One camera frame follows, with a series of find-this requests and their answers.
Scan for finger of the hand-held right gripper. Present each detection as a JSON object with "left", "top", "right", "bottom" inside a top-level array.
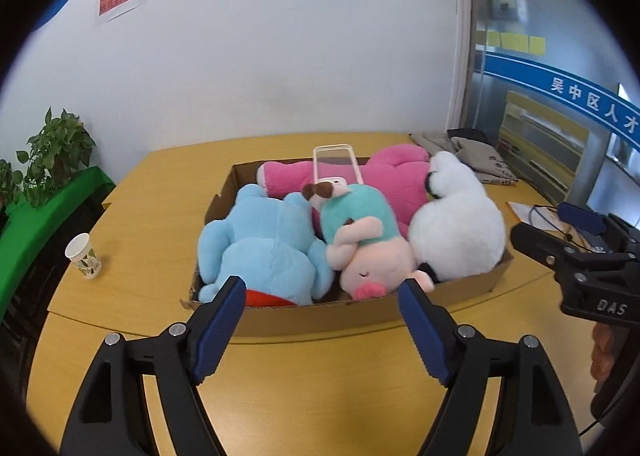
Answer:
[
  {"left": 557, "top": 202, "right": 640, "bottom": 257},
  {"left": 510, "top": 223, "right": 582, "bottom": 273}
]

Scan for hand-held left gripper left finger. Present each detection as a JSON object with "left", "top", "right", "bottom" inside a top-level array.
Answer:
[{"left": 59, "top": 276, "right": 247, "bottom": 456}]

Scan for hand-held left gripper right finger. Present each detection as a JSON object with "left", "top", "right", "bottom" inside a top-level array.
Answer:
[{"left": 397, "top": 280, "right": 583, "bottom": 456}]

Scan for white plush toy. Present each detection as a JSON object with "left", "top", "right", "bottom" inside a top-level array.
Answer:
[{"left": 407, "top": 151, "right": 508, "bottom": 285}]

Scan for brown cardboard box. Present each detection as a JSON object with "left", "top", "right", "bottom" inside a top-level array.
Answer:
[{"left": 180, "top": 156, "right": 516, "bottom": 337}]

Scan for light blue plush toy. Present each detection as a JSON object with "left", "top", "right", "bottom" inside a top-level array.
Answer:
[{"left": 196, "top": 184, "right": 336, "bottom": 307}]

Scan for pink pig plush teal shirt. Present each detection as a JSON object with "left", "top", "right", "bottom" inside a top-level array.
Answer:
[{"left": 301, "top": 178, "right": 436, "bottom": 301}]

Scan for pink plush bear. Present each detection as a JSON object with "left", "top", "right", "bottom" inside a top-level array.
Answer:
[{"left": 256, "top": 145, "right": 433, "bottom": 231}]

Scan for person's right hand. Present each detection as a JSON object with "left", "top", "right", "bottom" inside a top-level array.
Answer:
[{"left": 590, "top": 321, "right": 617, "bottom": 383}]

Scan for white paper sheet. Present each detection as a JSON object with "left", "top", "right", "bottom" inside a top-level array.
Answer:
[{"left": 507, "top": 201, "right": 568, "bottom": 237}]

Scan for metal shelf rack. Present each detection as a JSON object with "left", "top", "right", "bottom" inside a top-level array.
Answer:
[{"left": 499, "top": 90, "right": 610, "bottom": 209}]

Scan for black cloth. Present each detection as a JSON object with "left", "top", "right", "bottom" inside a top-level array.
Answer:
[{"left": 446, "top": 128, "right": 496, "bottom": 147}]

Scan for grey folded cloth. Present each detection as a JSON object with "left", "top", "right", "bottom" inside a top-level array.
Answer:
[{"left": 410, "top": 132, "right": 457, "bottom": 155}]

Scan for printed paper cup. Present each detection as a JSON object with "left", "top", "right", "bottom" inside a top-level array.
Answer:
[{"left": 65, "top": 233, "right": 103, "bottom": 281}]

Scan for white phone case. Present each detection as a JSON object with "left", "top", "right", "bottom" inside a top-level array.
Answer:
[{"left": 313, "top": 143, "right": 364, "bottom": 187}]

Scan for green cloth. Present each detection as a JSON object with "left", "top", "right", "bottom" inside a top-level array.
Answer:
[{"left": 0, "top": 166, "right": 117, "bottom": 321}]

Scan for green potted plant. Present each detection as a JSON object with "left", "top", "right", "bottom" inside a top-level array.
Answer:
[
  {"left": 0, "top": 160, "right": 23, "bottom": 209},
  {"left": 15, "top": 108, "right": 97, "bottom": 209}
]

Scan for thin black cable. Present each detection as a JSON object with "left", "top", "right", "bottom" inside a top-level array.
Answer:
[{"left": 529, "top": 204, "right": 609, "bottom": 255}]

